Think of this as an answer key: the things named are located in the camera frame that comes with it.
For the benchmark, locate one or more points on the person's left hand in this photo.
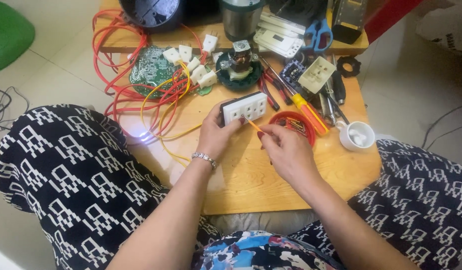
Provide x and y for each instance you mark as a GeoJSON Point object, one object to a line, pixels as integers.
{"type": "Point", "coordinates": [212, 138]}

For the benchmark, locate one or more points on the white ceramic cup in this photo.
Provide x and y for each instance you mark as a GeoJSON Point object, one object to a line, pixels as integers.
{"type": "Point", "coordinates": [360, 144]}

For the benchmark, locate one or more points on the black round housing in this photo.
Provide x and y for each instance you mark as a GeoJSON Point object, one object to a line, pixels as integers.
{"type": "Point", "coordinates": [152, 13]}

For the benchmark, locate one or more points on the red round plastic lid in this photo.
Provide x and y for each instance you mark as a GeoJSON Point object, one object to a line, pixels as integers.
{"type": "Point", "coordinates": [279, 119]}

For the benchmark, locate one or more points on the green circuit board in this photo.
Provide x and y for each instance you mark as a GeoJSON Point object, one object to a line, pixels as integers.
{"type": "Point", "coordinates": [150, 69]}

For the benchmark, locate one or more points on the silver metal tools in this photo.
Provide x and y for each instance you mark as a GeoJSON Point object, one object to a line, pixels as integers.
{"type": "Point", "coordinates": [330, 107]}

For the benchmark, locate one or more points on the cluster of white plugs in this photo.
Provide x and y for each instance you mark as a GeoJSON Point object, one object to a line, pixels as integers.
{"type": "Point", "coordinates": [199, 73]}

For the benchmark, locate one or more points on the black and yellow meter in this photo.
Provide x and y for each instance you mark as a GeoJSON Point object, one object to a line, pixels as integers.
{"type": "Point", "coordinates": [349, 22]}

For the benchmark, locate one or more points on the steel cup with green rim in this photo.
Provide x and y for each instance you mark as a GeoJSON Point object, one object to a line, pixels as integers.
{"type": "Point", "coordinates": [241, 20]}

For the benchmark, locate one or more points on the black bag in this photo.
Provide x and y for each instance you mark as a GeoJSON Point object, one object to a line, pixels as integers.
{"type": "Point", "coordinates": [296, 9]}

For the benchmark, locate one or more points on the grey cushion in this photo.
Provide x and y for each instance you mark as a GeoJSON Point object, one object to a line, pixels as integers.
{"type": "Point", "coordinates": [261, 222]}

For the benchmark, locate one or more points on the person's right hand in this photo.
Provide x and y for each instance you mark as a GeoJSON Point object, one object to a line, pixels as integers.
{"type": "Point", "coordinates": [294, 157]}

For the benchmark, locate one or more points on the stack of white switch plates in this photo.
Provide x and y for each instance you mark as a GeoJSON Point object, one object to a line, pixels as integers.
{"type": "Point", "coordinates": [278, 39]}

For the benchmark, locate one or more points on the white socket block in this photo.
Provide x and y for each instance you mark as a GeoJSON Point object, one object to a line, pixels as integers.
{"type": "Point", "coordinates": [316, 74]}

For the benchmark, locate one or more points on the person's left leg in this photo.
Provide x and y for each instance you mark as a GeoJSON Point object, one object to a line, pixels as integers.
{"type": "Point", "coordinates": [77, 180]}

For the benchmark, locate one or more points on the red panel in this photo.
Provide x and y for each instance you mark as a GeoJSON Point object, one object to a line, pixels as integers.
{"type": "Point", "coordinates": [388, 13]}

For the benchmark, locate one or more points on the white sack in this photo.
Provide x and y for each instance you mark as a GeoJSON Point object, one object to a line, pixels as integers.
{"type": "Point", "coordinates": [447, 26]}

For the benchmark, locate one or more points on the white triple socket outlet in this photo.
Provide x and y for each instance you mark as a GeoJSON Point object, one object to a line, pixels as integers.
{"type": "Point", "coordinates": [249, 107]}

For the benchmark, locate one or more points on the colourful patterned shirt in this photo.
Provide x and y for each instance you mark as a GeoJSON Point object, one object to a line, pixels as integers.
{"type": "Point", "coordinates": [261, 253]}

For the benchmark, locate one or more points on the blue black socket module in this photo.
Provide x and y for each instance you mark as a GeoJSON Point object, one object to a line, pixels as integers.
{"type": "Point", "coordinates": [291, 72]}

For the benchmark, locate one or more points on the green plastic stool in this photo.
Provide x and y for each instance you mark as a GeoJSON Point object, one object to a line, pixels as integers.
{"type": "Point", "coordinates": [7, 33]}

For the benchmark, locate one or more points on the heap of small brass screws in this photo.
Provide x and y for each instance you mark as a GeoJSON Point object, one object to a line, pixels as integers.
{"type": "Point", "coordinates": [295, 125]}

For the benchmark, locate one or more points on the electric motor on green base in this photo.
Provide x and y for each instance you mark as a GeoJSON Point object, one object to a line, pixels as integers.
{"type": "Point", "coordinates": [239, 65]}

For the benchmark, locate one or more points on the white pieces in cup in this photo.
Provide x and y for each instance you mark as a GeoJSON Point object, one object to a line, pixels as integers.
{"type": "Point", "coordinates": [357, 137]}

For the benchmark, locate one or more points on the small orange screwdriver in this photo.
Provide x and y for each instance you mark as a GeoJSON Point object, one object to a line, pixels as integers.
{"type": "Point", "coordinates": [252, 124]}

